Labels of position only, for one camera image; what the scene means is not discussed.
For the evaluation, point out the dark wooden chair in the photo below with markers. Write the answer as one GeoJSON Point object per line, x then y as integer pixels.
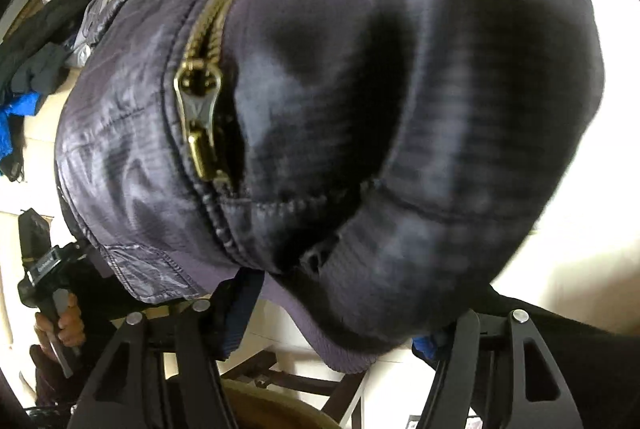
{"type": "Point", "coordinates": [300, 384]}

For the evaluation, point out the black puffer coat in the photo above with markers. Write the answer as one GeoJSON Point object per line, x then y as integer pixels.
{"type": "Point", "coordinates": [35, 34]}

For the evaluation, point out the blue jacket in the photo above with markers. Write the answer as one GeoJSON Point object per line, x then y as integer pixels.
{"type": "Point", "coordinates": [15, 119]}

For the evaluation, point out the person's left forearm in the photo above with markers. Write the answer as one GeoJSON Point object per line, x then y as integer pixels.
{"type": "Point", "coordinates": [50, 374]}

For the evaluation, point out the black quilted jacket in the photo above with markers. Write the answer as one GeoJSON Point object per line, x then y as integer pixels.
{"type": "Point", "coordinates": [350, 109]}

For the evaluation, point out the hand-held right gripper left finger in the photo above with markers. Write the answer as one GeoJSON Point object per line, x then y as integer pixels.
{"type": "Point", "coordinates": [240, 314]}

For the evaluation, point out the person's left hand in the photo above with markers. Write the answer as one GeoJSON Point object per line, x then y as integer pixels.
{"type": "Point", "coordinates": [70, 329]}

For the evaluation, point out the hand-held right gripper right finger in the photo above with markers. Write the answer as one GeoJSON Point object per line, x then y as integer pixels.
{"type": "Point", "coordinates": [425, 346]}

